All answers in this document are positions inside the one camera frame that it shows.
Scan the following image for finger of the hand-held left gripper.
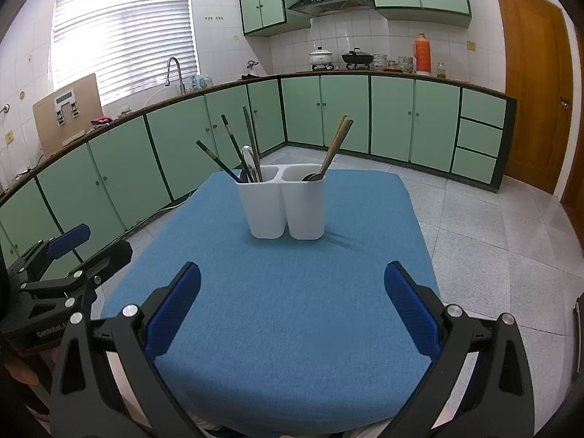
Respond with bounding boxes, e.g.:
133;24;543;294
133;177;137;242
20;241;134;312
9;223;92;280

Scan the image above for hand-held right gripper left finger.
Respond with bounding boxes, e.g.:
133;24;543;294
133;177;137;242
49;261;204;438

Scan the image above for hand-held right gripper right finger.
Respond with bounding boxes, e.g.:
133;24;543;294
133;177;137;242
383;261;535;438

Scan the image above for white double utensil holder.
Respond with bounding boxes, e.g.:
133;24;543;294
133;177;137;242
235;163;326;241

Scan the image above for person's left hand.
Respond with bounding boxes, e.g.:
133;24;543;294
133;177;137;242
2;355;41;386

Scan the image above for blue tablecloth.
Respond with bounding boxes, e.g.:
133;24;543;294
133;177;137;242
100;170;441;436

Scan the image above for cardboard box with label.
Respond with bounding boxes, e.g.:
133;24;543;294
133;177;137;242
33;73;102;158

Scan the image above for silver metal spoon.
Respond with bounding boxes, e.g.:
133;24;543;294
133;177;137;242
241;145;257;182

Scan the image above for dark framed object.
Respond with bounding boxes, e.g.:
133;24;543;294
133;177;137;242
570;289;584;386

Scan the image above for green lower cabinets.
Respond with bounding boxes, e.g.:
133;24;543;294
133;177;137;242
0;73;517;265

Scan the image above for metal kitchen faucet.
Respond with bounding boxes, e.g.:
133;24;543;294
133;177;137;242
165;57;187;96

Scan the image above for brown wooden door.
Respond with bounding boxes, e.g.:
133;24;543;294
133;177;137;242
492;0;575;195
560;146;584;233

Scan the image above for white window blinds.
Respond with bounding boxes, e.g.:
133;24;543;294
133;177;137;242
51;0;200;108

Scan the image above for orange thermos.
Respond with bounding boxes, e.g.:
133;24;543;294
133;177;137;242
412;33;432;76

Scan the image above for black wok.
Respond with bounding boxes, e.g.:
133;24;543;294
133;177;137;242
341;48;375;70

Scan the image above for white lidded pot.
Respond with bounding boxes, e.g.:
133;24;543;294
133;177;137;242
309;46;337;71

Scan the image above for range hood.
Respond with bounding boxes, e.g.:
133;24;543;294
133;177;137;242
287;0;376;16

